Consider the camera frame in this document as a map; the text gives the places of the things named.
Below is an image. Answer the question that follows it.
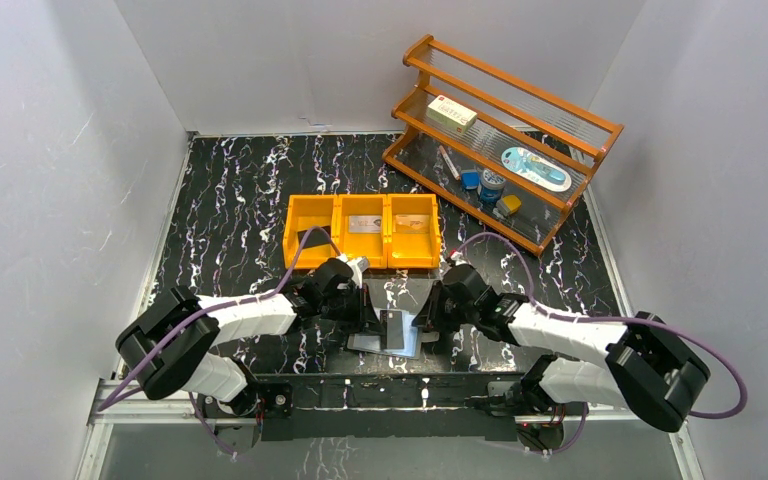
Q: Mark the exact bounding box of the black credit card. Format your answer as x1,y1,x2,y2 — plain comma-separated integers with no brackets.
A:
380,309,405,350

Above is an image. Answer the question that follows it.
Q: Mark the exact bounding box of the grey card holder wallet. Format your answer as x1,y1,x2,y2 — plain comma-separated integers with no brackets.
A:
346,308,439,359

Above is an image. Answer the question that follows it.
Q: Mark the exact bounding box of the yellow plastic triple bin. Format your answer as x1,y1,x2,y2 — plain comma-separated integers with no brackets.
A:
282,193,442,269

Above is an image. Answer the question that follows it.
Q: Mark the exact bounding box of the orange wooden shelf rack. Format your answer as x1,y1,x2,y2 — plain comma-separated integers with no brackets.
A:
383,35,624,255

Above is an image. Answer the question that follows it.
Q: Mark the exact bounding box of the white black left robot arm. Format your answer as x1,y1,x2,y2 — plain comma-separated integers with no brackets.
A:
115,255,374,416

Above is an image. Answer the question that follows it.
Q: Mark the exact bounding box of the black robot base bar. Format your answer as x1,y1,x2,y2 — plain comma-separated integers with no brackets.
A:
246,373,560,441

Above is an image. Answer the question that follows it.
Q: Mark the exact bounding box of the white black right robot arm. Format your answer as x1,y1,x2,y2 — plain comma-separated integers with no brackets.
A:
414,264,711,432

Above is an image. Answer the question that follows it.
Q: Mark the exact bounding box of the black card in bin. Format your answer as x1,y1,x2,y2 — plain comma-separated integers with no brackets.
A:
296,226,332,249

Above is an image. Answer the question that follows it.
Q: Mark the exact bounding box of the silver card in bin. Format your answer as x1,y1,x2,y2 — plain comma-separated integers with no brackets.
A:
347,215,382,234

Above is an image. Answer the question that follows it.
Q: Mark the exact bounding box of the tan card in bin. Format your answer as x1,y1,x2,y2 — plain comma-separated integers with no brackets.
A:
393,214,431,234

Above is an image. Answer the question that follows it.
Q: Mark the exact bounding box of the yellow grey eraser block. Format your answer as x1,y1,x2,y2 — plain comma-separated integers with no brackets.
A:
493,195,522,219

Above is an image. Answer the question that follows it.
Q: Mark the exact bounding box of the small blue block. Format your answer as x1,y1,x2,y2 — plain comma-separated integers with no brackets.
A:
460,170,480,191

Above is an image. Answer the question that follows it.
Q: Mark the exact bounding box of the blue and white round tin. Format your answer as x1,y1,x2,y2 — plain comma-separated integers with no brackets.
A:
478,168,507,204

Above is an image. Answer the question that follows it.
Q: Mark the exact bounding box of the white pen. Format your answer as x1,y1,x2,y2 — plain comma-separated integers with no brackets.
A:
438,145,461,180

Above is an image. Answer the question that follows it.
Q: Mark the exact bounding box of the blue razor blister pack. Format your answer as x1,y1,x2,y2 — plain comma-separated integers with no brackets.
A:
500,147,572,193

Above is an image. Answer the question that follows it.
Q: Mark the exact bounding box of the white box with red label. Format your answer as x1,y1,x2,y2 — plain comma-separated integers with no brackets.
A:
426,95,478,133

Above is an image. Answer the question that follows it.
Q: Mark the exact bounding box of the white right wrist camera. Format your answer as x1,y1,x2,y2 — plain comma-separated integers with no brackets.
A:
446,250,468,267

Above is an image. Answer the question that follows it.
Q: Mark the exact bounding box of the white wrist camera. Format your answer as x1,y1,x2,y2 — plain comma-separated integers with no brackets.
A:
446,250,468,267
346,256,370,287

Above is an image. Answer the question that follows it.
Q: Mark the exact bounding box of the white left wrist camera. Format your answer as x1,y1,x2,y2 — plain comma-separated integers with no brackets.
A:
346,256,370,287

